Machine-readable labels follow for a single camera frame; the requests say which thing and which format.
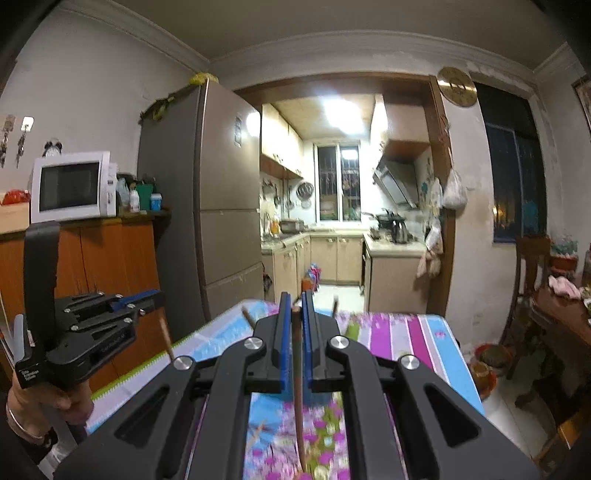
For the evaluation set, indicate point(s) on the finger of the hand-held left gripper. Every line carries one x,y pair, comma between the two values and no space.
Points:
138,297
111,323

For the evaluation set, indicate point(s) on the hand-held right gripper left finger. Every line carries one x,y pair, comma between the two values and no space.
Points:
287,350

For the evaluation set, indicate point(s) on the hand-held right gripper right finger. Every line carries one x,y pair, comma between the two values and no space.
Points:
310,323

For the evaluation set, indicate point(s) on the thin wooden chopstick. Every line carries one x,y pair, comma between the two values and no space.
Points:
336,308
299,415
248,318
166,339

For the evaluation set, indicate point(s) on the person's left forearm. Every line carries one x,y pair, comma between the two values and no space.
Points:
23,457

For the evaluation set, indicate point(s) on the person's left hand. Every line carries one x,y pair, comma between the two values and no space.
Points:
74,404

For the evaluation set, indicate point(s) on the colourful floor package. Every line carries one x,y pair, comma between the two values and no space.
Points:
311,277

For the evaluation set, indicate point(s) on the orange wooden cabinet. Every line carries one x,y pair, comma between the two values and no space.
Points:
101,258

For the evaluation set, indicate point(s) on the cream base cabinet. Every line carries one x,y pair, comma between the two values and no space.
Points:
392,277
332,258

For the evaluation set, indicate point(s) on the white medicine bottle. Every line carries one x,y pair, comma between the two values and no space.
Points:
135,202

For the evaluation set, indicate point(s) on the floral striped tablecloth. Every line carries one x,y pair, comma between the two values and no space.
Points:
406,337

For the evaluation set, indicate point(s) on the steel cooking pot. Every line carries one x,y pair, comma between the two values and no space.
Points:
292,226

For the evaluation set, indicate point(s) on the yellow oil bottle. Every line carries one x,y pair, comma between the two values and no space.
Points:
274,228

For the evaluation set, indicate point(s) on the green plastic cup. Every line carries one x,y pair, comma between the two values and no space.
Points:
145,194

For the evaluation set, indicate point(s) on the black wok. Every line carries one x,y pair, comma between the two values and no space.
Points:
381,218

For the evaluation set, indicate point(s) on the steel electric kettle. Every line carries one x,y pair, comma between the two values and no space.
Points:
400,230

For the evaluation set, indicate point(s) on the white microwave oven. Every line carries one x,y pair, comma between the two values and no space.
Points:
69,184

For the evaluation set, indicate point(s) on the round hanging strainer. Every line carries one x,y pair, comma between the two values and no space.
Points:
305,190

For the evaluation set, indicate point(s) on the hanging cloth bags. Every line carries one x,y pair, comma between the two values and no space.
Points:
429,254

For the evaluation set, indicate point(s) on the kitchen window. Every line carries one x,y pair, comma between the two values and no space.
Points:
337,182

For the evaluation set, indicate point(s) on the grey refrigerator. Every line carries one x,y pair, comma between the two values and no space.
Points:
221,175

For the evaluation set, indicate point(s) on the red round object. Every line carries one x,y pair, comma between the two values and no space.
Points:
14,197

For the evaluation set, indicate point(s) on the steel range hood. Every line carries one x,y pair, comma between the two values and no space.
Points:
397,182

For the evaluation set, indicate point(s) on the small alarm clock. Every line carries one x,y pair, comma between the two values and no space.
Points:
52,148

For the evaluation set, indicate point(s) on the red basin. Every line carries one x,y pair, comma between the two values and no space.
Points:
491,369

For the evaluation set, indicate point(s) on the hanging white plastic bag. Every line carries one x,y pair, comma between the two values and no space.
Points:
455,194

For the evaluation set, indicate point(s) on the hanging keys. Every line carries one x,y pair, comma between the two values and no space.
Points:
18,143

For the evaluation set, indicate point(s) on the yellow bag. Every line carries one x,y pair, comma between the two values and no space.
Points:
201,78

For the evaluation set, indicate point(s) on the dark wooden chair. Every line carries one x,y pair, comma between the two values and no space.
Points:
531,258

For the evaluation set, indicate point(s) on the dark wooden dining table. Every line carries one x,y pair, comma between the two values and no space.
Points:
554,314

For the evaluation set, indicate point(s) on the pink cloth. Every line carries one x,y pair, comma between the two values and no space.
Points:
564,286

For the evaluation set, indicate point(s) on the dark barred window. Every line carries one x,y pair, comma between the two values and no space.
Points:
510,161

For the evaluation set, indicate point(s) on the potted plant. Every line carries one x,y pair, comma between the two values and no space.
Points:
564,256

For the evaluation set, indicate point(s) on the cream wall cabinet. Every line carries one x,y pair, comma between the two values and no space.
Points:
406,122
279,138

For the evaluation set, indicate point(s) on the brown wooden door frame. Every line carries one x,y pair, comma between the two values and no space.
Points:
445,152

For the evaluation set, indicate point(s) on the round gold wall clock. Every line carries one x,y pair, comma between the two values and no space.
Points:
456,86

